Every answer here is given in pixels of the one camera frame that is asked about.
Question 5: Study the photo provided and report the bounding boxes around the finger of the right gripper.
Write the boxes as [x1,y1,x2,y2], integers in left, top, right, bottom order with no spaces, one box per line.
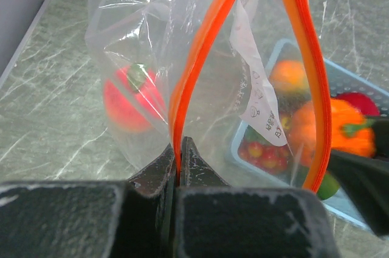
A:
[328,116,388,237]

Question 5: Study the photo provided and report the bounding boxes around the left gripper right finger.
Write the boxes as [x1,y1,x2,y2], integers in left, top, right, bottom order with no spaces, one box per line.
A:
[174,137,340,257]

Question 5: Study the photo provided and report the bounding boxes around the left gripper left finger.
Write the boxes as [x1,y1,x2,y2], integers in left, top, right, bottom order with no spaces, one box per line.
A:
[1,147,176,257]

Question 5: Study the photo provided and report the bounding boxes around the red apple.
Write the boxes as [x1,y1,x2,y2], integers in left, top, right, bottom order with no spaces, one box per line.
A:
[335,92,380,116]

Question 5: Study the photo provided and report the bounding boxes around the pink yellow peach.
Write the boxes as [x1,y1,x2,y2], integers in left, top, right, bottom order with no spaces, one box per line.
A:
[103,63,165,133]

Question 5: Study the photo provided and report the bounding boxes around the orange green mango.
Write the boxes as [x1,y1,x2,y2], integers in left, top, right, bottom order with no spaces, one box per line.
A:
[269,60,309,94]

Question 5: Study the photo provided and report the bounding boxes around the clear orange zip bag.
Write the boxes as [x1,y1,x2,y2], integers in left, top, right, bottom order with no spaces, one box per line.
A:
[85,0,332,187]

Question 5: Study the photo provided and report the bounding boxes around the green lime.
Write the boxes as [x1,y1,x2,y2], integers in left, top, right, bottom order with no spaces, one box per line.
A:
[317,172,340,200]

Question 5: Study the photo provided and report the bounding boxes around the cherry cluster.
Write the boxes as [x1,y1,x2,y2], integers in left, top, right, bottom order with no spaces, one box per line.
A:
[238,126,291,175]

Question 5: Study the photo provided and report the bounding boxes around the light blue plastic basket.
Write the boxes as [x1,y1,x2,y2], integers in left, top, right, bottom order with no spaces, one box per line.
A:
[230,39,388,236]

